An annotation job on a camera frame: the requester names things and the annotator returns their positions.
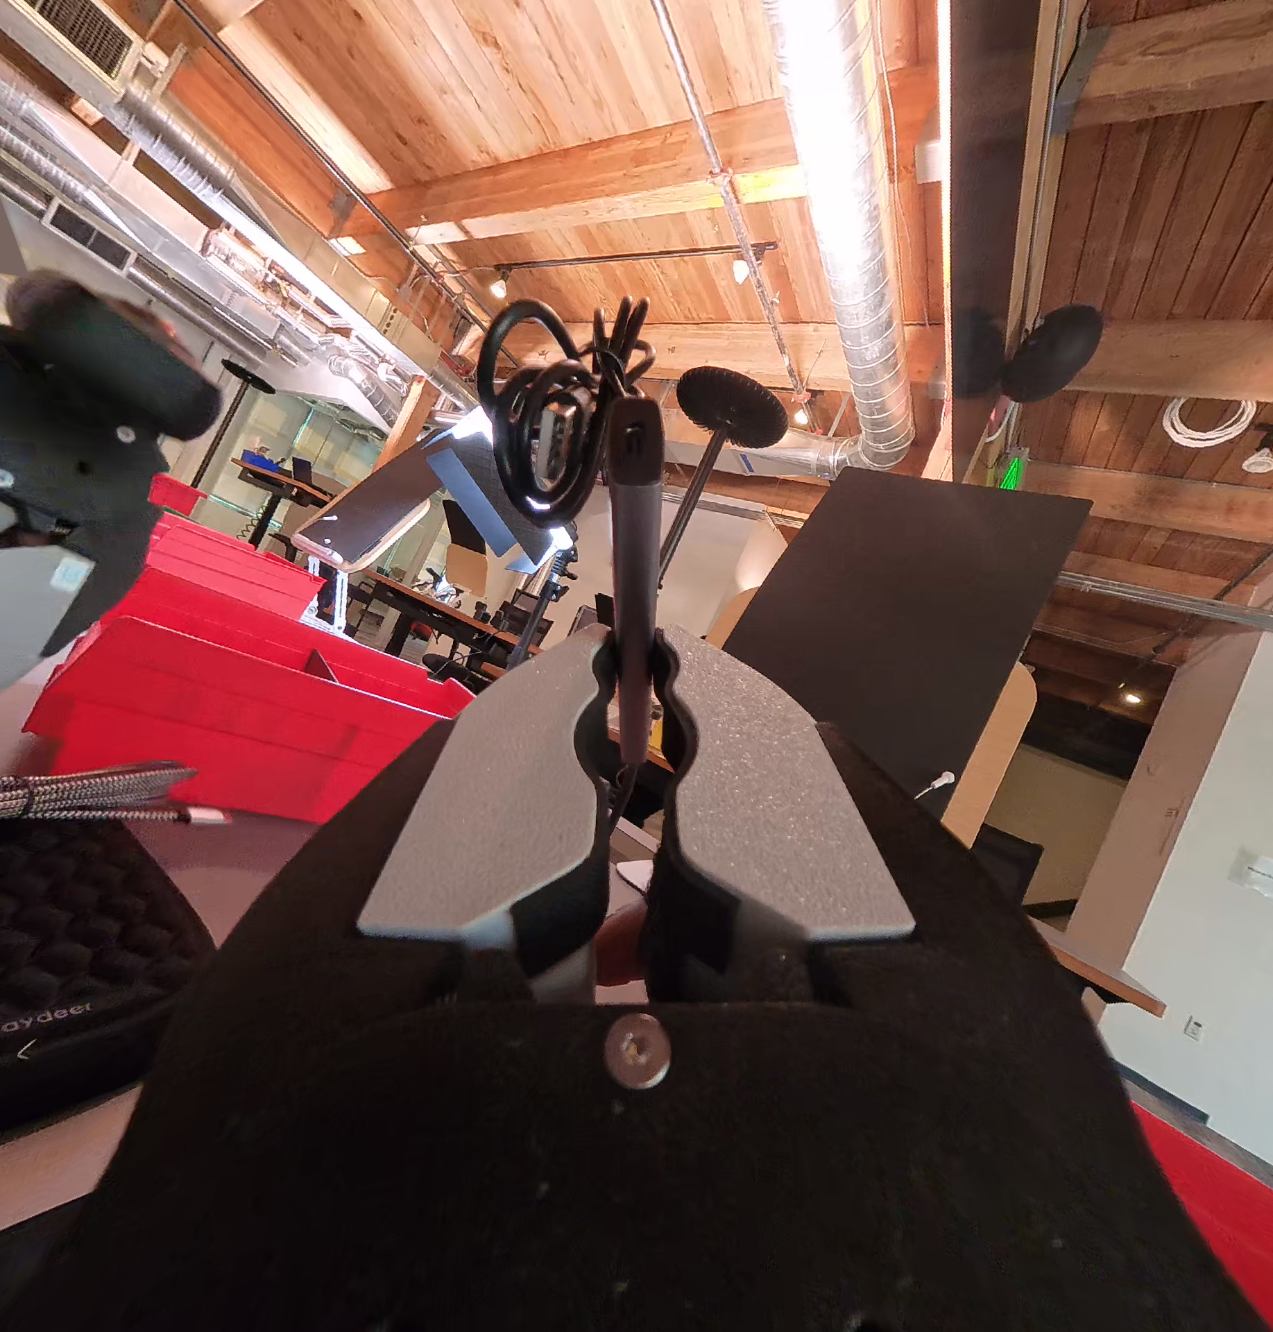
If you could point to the tilted light panel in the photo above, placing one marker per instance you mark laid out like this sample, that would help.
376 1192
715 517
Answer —
470 467

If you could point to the white wall sign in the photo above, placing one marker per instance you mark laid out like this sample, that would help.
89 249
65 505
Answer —
1266 878

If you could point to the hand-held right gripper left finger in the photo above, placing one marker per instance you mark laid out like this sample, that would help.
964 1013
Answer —
490 790

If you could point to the ceiling air vent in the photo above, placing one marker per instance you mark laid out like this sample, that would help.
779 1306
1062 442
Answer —
86 31

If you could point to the black round ceiling lamp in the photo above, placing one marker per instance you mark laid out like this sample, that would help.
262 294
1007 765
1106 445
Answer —
1052 354

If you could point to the black panel wooden frame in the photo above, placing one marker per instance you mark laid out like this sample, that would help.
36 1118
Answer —
907 623

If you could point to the ceiling spot lamp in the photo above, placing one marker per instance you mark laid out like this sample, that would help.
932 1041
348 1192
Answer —
1260 460

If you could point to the smartphone on stand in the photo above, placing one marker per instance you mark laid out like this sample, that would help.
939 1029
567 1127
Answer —
370 514

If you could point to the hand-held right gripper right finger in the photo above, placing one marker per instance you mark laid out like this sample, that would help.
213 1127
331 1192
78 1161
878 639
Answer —
781 812

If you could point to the silver air duct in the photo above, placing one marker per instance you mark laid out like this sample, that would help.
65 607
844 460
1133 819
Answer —
848 209

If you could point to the red plastic bin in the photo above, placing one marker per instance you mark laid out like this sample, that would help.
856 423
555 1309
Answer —
1250 1249
175 497
221 582
231 730

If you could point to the black disc floor lamp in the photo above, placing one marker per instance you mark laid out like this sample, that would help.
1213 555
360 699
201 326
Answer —
731 408

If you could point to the black quilted pad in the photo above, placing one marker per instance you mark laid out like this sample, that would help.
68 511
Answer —
62 937

